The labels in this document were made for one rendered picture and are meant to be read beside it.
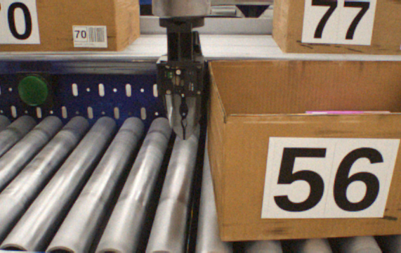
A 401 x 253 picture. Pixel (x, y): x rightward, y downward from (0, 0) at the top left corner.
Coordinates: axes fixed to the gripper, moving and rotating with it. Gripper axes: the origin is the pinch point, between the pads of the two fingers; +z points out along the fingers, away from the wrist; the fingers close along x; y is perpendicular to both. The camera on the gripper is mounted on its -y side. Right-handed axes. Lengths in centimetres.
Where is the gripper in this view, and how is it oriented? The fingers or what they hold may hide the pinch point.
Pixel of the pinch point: (184, 131)
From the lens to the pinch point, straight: 75.2
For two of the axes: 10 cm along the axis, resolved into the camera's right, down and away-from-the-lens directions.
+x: 10.0, 0.2, -0.5
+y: -0.5, 3.6, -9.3
